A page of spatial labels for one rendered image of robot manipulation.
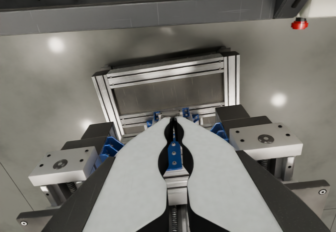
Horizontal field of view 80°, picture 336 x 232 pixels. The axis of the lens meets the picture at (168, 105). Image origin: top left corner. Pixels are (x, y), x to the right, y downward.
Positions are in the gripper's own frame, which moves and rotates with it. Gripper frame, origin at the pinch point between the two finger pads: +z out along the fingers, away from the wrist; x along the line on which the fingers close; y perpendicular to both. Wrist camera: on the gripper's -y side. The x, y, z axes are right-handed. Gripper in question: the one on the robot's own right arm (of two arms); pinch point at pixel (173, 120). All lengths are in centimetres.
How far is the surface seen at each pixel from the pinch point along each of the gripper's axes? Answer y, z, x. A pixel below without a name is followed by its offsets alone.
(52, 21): -4.9, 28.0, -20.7
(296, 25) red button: 0, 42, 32
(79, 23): -4.2, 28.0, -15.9
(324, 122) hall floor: 84, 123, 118
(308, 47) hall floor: 25, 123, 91
